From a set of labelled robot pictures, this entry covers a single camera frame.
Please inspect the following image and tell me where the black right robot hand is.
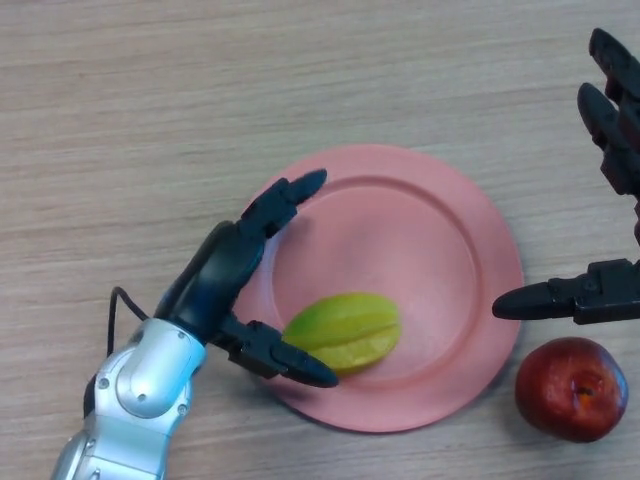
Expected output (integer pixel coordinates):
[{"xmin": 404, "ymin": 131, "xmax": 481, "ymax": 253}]
[{"xmin": 492, "ymin": 27, "xmax": 640, "ymax": 326}]

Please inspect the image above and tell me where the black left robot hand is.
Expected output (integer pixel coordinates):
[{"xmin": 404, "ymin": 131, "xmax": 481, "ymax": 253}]
[{"xmin": 152, "ymin": 168, "xmax": 340, "ymax": 389}]

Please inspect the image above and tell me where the yellow starfruit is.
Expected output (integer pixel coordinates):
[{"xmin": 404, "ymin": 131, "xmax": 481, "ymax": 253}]
[{"xmin": 281, "ymin": 292, "xmax": 403, "ymax": 379}]

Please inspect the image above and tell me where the pink round plate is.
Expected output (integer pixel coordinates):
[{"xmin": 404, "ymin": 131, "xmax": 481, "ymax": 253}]
[{"xmin": 233, "ymin": 143, "xmax": 525, "ymax": 434}]

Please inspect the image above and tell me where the red apple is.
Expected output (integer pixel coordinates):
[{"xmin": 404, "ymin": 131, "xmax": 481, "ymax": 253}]
[{"xmin": 514, "ymin": 337, "xmax": 629, "ymax": 444}]

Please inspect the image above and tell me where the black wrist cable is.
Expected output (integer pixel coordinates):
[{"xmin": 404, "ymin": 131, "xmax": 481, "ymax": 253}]
[{"xmin": 106, "ymin": 286, "xmax": 151, "ymax": 359}]

